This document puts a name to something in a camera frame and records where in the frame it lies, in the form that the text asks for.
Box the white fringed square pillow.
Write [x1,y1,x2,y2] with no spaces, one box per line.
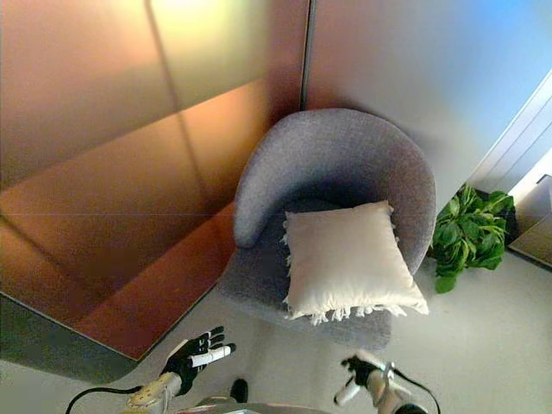
[279,200,430,327]

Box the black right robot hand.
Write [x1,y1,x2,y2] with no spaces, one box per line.
[334,348,390,407]

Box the beige tiled cabinet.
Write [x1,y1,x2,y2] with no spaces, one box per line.
[507,172,552,273]

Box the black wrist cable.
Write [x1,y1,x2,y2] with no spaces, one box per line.
[392,369,443,414]
[66,384,143,414]

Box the green leafy potted plant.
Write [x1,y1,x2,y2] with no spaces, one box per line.
[430,183,517,295]

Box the black robot foot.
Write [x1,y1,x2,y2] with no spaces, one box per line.
[229,378,250,405]

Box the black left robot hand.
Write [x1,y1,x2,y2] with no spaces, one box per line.
[161,326,237,396]

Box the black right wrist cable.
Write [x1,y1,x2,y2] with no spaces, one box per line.
[392,369,443,414]

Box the white door frame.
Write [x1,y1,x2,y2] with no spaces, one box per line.
[467,68,552,196]

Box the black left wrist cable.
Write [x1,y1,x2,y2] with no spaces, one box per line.
[66,384,143,414]

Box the grey fabric tub armchair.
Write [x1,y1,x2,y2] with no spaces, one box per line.
[219,107,437,355]

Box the black plant pot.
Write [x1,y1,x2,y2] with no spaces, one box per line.
[503,205,521,247]

